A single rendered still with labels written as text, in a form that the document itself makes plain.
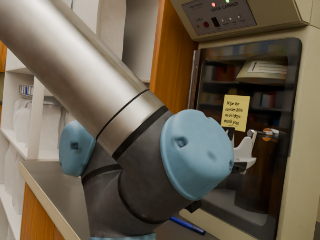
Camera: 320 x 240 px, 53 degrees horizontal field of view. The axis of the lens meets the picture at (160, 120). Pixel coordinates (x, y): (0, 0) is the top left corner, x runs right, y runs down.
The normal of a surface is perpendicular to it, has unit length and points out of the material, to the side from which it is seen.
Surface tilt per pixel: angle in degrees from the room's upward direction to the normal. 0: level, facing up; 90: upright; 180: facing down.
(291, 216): 90
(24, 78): 90
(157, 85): 90
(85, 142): 71
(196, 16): 135
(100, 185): 65
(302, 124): 90
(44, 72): 113
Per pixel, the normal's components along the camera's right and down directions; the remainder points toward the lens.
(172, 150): -0.70, 0.04
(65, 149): -0.84, -0.07
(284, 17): -0.67, 0.65
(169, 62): 0.53, 0.11
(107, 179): -0.07, -0.52
